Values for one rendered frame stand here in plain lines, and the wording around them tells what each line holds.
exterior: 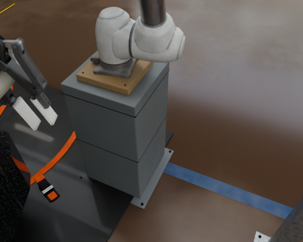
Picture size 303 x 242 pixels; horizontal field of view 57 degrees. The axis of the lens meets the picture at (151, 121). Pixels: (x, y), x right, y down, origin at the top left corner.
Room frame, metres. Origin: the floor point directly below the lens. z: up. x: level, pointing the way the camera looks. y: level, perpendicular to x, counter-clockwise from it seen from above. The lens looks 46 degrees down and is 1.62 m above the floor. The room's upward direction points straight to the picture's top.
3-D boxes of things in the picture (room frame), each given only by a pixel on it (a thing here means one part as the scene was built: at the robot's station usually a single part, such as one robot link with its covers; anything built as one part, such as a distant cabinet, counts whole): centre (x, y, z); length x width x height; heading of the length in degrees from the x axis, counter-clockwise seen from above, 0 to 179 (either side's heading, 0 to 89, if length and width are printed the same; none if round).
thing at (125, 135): (1.15, 0.17, 0.40); 0.50 x 0.50 x 0.80; 65
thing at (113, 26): (1.14, 0.16, 1.00); 0.18 x 0.16 x 0.22; 73
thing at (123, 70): (1.15, 0.19, 0.86); 0.22 x 0.18 x 0.06; 76
